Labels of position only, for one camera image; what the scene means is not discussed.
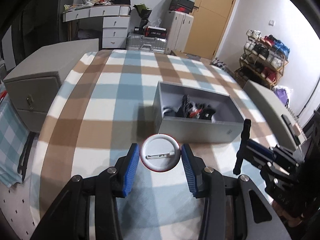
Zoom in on silver flat suitcase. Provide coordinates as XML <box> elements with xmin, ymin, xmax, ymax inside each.
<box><xmin>126</xmin><ymin>34</ymin><xmax>167</xmax><ymax>54</ymax></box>

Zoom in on grey bedside cabinet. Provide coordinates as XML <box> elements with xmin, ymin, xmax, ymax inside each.
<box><xmin>4</xmin><ymin>38</ymin><xmax>99</xmax><ymax>133</ymax></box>
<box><xmin>243</xmin><ymin>80</ymin><xmax>305</xmax><ymax>151</ymax></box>

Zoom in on white drawer desk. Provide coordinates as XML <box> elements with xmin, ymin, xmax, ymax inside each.
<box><xmin>62</xmin><ymin>4</ymin><xmax>131</xmax><ymax>49</ymax></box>

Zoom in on small cardboard box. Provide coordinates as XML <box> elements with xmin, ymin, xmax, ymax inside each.
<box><xmin>170</xmin><ymin>50</ymin><xmax>188</xmax><ymax>59</ymax></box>

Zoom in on right human hand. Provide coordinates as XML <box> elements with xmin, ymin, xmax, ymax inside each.
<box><xmin>271</xmin><ymin>200</ymin><xmax>311</xmax><ymax>228</ymax></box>

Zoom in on blue brown checkered tablecloth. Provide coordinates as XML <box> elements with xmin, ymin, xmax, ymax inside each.
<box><xmin>30</xmin><ymin>50</ymin><xmax>277</xmax><ymax>239</ymax></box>

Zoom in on black claw hair clip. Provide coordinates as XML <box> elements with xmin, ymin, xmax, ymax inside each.
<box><xmin>199</xmin><ymin>105</ymin><xmax>216</xmax><ymax>121</ymax></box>

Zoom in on purple bag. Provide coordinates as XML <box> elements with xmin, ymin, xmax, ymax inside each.
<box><xmin>272</xmin><ymin>85</ymin><xmax>293</xmax><ymax>108</ymax></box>

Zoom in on wooden door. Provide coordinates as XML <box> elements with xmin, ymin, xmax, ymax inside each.
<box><xmin>184</xmin><ymin>0</ymin><xmax>235</xmax><ymax>59</ymax></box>

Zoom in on grey cardboard storage box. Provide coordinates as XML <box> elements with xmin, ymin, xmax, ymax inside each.
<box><xmin>153</xmin><ymin>82</ymin><xmax>244</xmax><ymax>143</ymax></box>

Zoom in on black red box on suitcase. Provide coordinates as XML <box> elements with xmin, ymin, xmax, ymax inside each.
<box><xmin>133</xmin><ymin>26</ymin><xmax>167</xmax><ymax>38</ymax></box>

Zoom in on white red pin badge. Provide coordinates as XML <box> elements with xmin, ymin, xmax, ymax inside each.
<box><xmin>140</xmin><ymin>134</ymin><xmax>181</xmax><ymax>172</ymax></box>

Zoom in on green wrapped bouquet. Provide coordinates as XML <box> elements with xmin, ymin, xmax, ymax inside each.
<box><xmin>133</xmin><ymin>4</ymin><xmax>152</xmax><ymax>28</ymax></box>

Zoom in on black banana hair clip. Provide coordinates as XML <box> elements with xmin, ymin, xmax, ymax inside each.
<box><xmin>233</xmin><ymin>119</ymin><xmax>251</xmax><ymax>175</ymax></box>

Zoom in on white upright suitcase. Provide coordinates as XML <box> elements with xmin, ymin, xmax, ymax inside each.
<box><xmin>163</xmin><ymin>11</ymin><xmax>194</xmax><ymax>54</ymax></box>

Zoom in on checkered folded cloth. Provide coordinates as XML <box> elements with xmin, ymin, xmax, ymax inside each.
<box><xmin>0</xmin><ymin>98</ymin><xmax>29</xmax><ymax>187</ymax></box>

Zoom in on small red white badge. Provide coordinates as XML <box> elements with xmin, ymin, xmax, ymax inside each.
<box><xmin>189</xmin><ymin>103</ymin><xmax>203</xmax><ymax>119</ymax></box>

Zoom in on black smartphone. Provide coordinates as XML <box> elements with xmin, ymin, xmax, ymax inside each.
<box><xmin>281</xmin><ymin>114</ymin><xmax>298</xmax><ymax>137</ymax></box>

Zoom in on grey right bedside cabinet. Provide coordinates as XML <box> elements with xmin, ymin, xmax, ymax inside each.
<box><xmin>243</xmin><ymin>80</ymin><xmax>305</xmax><ymax>151</ymax></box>

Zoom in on wooden shoe rack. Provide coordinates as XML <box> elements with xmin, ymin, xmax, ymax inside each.
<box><xmin>235</xmin><ymin>29</ymin><xmax>290</xmax><ymax>89</ymax></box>

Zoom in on black red shoe box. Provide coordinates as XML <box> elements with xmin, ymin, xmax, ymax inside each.
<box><xmin>169</xmin><ymin>0</ymin><xmax>195</xmax><ymax>14</ymax></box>

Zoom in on grey left bedside cabinet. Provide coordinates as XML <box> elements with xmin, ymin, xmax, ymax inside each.
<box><xmin>4</xmin><ymin>38</ymin><xmax>99</xmax><ymax>133</ymax></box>

